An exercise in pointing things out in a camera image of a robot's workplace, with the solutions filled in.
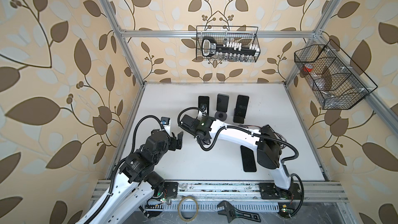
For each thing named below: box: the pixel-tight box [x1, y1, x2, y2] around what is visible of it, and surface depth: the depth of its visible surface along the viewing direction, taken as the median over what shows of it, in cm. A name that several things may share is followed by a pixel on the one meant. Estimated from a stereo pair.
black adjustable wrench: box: [216, 200, 262, 223], surface depth 69 cm
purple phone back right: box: [233, 94, 250, 124], surface depth 96 cm
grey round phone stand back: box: [214, 110, 228, 122], surface depth 104 cm
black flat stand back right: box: [233, 113, 247, 124], surface depth 101 cm
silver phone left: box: [197, 95, 210, 116], surface depth 95 cm
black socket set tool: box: [201, 36, 261, 57], surface depth 85 cm
